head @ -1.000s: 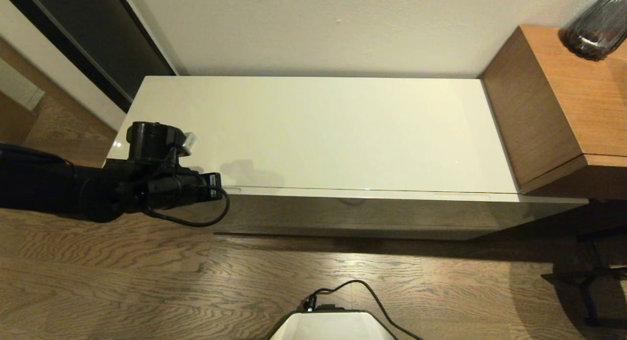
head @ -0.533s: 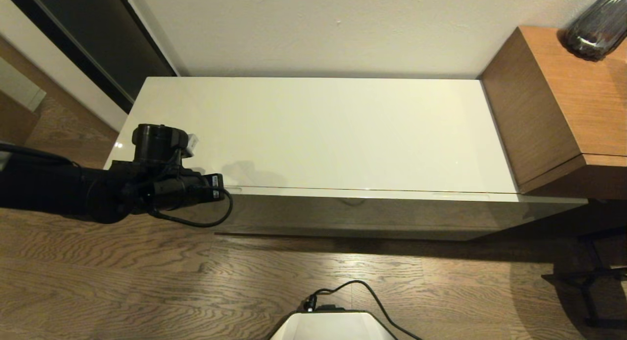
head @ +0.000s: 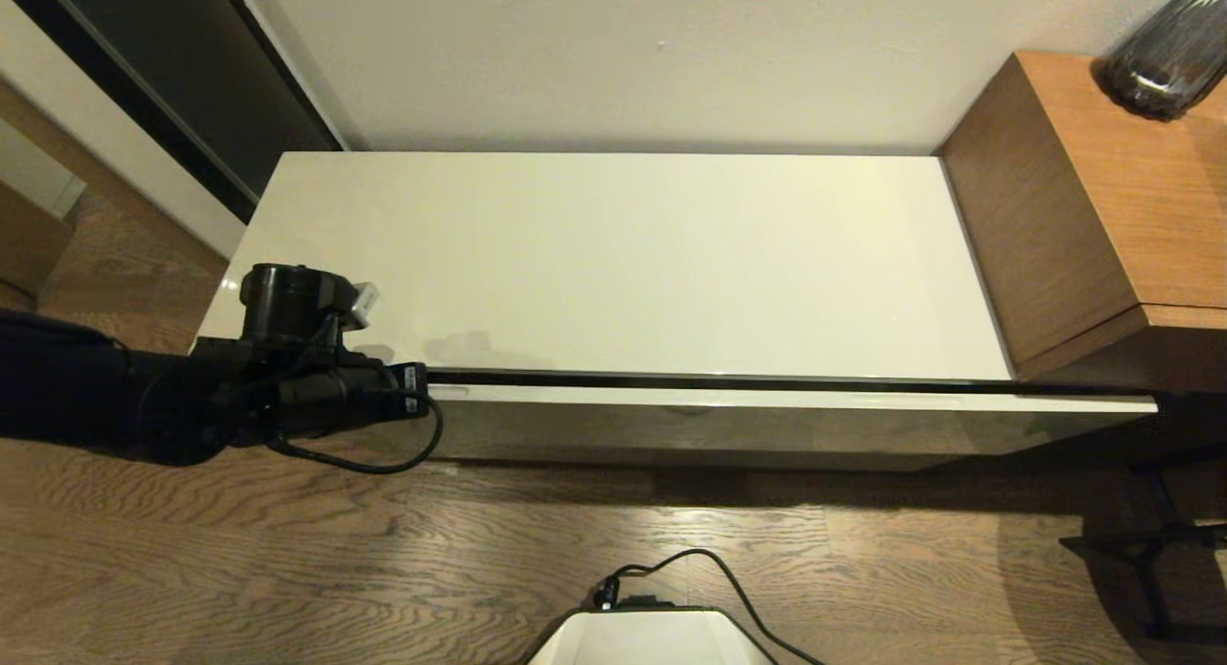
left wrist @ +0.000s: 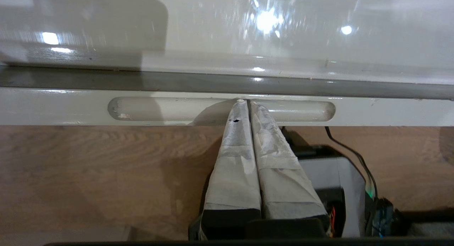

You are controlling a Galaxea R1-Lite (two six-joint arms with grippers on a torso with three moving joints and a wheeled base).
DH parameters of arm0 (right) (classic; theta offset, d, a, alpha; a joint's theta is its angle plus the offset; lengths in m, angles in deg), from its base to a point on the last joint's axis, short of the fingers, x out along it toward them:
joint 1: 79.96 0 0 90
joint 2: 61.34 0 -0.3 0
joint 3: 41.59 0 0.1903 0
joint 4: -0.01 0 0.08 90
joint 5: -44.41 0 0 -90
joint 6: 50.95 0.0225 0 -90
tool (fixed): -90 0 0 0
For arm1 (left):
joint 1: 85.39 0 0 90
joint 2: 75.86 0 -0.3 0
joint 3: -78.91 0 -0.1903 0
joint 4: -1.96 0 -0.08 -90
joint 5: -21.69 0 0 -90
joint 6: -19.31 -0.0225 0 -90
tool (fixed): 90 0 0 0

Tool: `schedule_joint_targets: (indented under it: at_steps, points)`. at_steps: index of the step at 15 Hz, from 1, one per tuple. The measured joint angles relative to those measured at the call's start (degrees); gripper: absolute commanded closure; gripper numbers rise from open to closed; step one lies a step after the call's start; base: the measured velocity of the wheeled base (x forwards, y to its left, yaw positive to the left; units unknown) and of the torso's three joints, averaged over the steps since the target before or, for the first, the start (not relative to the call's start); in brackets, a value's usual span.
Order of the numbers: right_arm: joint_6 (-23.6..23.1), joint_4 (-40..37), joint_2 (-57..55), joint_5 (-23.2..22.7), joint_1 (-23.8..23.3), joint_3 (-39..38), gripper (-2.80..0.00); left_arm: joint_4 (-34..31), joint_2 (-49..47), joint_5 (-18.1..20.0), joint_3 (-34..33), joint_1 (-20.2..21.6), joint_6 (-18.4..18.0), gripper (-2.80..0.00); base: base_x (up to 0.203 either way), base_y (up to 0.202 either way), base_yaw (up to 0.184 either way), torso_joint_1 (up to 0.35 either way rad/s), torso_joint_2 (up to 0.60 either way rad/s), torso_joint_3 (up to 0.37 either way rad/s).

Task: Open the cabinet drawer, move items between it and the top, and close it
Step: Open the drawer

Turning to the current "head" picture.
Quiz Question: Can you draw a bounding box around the dark glass vase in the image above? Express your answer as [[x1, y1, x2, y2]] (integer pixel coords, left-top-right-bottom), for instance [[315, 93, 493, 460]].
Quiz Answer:
[[1093, 0, 1227, 122]]

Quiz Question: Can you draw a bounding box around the glossy beige drawer cabinet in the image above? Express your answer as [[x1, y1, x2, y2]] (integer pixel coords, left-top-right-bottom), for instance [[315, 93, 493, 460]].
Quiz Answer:
[[192, 150, 1151, 472]]

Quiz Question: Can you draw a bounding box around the brown wooden furniture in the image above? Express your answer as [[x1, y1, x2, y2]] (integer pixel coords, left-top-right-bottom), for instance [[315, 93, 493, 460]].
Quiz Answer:
[[0, 181, 78, 302]]

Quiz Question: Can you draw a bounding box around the brown wooden side cabinet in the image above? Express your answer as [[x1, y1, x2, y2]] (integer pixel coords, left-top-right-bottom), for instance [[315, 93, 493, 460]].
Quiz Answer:
[[938, 50, 1227, 393]]

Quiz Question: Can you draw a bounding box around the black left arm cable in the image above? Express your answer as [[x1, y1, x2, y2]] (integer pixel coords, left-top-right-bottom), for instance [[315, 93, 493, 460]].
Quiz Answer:
[[268, 397, 444, 475]]

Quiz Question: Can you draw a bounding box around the black chair base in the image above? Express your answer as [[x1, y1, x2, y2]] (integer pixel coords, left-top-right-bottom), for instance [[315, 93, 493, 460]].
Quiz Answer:
[[1059, 445, 1227, 644]]

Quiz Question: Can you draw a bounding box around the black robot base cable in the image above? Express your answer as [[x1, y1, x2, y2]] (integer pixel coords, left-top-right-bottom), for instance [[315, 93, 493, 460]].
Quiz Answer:
[[592, 547, 825, 665]]

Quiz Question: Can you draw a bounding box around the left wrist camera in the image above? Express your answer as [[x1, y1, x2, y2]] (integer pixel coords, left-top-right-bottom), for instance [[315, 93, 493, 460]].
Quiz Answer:
[[345, 282, 381, 333]]

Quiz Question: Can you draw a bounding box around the dark door panel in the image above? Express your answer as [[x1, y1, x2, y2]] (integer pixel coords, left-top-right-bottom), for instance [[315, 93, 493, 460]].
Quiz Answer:
[[0, 0, 348, 223]]

